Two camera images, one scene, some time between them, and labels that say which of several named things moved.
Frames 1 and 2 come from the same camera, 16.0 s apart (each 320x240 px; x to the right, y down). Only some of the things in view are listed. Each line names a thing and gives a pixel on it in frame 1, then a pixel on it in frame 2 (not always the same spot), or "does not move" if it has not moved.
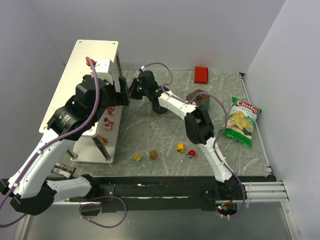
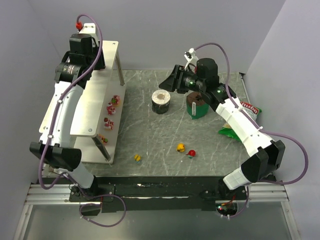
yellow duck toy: [180, 147] does not move
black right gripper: [136, 87] → [178, 79]
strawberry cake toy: [108, 125] does not move
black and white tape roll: [156, 106] does not move
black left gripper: [120, 92] → [100, 63]
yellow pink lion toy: [103, 140] does not move
